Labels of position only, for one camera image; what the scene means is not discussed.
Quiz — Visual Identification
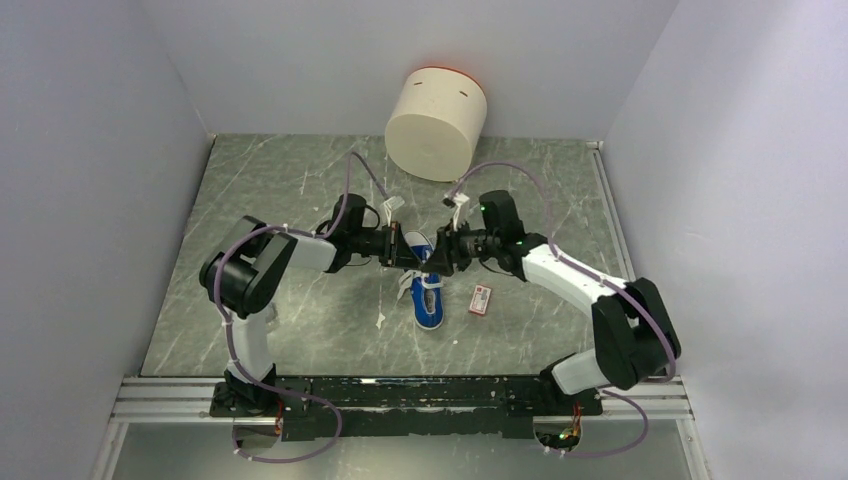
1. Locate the small red white box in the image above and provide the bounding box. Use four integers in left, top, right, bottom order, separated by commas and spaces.
468, 284, 492, 316

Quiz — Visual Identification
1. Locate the aluminium frame rail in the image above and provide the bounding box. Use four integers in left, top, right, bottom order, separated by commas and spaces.
92, 132, 710, 480

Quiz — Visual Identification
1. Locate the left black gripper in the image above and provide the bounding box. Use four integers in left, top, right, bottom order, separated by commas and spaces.
349, 221, 422, 272

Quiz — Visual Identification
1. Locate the purple cable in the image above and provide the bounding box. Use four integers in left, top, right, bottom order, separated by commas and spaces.
442, 161, 680, 458
213, 152, 399, 464

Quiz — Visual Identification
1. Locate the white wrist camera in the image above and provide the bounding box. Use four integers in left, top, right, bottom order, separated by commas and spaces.
442, 192, 469, 231
380, 195, 405, 225

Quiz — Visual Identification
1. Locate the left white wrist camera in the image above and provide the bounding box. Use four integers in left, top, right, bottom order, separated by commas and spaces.
380, 195, 405, 225

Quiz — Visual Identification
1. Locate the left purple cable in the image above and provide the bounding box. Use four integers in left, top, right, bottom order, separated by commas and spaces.
213, 152, 399, 464

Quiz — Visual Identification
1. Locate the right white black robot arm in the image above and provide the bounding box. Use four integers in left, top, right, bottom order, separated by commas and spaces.
421, 190, 681, 414

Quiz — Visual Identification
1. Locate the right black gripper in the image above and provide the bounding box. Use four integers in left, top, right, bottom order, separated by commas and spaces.
421, 216, 500, 277

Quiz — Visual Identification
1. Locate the white shoelace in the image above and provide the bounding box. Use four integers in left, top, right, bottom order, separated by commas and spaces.
397, 270, 443, 302

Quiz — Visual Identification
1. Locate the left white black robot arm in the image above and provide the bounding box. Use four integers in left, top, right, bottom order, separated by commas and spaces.
199, 194, 424, 416

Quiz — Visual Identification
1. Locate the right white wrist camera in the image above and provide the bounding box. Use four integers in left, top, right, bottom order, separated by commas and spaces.
442, 192, 469, 231

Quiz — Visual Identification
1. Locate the blue canvas sneaker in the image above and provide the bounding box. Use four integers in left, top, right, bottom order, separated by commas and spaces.
398, 231, 444, 330

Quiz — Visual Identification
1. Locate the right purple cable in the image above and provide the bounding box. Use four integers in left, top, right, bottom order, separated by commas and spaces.
442, 161, 680, 458

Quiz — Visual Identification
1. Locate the cream cylindrical container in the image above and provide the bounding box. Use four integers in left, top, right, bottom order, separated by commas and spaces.
384, 66, 488, 182

